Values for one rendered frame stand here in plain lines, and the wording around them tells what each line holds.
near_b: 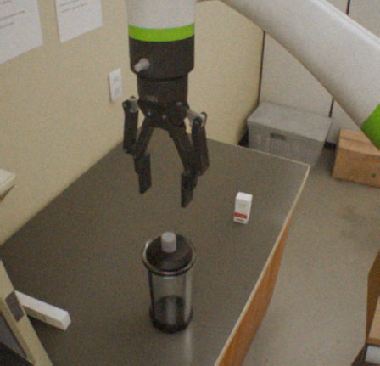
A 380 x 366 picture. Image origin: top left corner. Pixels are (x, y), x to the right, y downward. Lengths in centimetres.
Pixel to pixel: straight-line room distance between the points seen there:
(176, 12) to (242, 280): 73
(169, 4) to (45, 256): 83
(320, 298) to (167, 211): 127
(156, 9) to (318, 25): 20
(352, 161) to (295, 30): 257
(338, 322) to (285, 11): 187
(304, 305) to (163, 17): 190
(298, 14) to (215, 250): 75
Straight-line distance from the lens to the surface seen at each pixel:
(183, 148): 61
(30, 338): 80
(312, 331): 214
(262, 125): 301
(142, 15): 52
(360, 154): 303
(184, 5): 52
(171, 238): 76
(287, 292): 226
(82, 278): 107
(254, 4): 55
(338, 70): 49
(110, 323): 98
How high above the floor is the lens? 175
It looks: 36 degrees down
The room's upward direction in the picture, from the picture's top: straight up
